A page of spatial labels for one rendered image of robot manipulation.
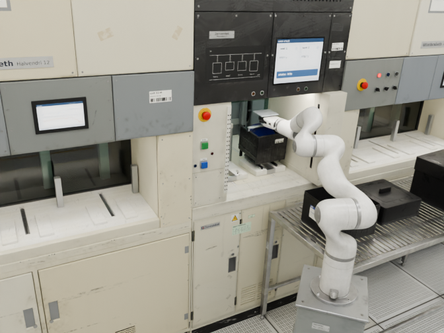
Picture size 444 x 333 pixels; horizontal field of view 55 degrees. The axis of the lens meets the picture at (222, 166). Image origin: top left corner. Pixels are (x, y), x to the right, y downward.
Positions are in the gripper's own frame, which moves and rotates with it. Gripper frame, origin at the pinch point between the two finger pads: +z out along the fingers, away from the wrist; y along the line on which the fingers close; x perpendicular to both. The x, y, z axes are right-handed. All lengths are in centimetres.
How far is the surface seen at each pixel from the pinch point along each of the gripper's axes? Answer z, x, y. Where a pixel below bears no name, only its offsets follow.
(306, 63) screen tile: -31.4, 37.0, 0.5
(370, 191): -53, -33, 39
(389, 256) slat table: -94, -43, 12
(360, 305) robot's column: -112, -43, -26
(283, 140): -10.8, -11.8, 7.3
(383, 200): -65, -33, 37
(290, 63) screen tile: -31.2, 37.8, -9.4
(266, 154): -10.2, -19.2, -3.4
